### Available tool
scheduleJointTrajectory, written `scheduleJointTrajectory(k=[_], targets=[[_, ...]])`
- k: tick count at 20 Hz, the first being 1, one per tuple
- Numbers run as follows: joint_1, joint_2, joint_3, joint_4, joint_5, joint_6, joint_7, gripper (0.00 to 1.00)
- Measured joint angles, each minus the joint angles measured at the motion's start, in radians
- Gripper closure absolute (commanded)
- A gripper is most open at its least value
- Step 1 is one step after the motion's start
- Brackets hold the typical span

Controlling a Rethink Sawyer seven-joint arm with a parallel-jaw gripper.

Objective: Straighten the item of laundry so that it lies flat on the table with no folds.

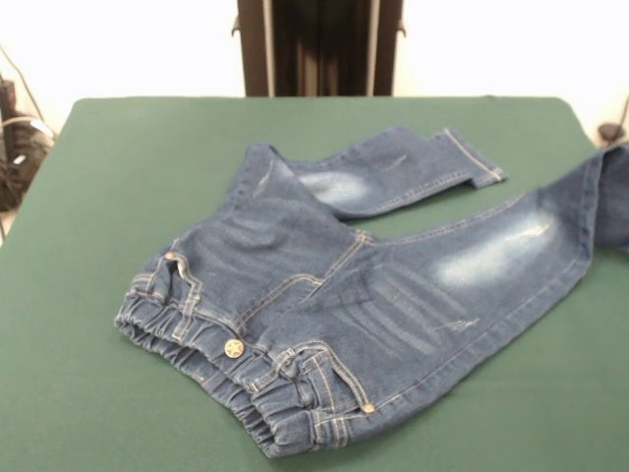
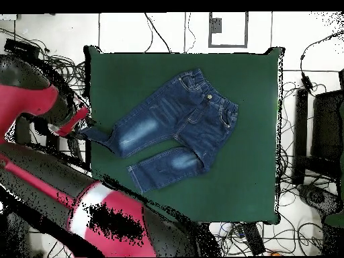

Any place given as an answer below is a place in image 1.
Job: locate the dark green table cloth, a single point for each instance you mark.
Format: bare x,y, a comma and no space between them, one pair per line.
74,221

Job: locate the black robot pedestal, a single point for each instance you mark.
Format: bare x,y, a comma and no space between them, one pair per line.
319,49

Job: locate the blue denim jeans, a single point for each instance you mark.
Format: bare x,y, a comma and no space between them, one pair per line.
344,295

